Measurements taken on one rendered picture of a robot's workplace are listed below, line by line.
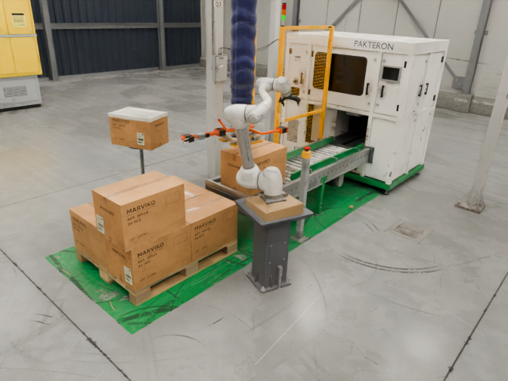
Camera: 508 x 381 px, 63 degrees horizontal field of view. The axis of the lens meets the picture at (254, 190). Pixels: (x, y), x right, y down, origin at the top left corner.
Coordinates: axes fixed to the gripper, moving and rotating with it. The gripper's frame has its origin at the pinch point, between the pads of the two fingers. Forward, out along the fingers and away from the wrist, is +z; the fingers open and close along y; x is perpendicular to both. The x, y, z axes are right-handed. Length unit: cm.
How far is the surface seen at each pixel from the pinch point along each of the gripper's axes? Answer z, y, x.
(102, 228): -54, -128, -136
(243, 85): -18.4, -41.9, 10.3
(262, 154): 38, -33, -34
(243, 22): -53, -36, 51
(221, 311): 2, -40, -187
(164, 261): -14, -91, -153
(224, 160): 37, -73, -41
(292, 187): 83, -10, -52
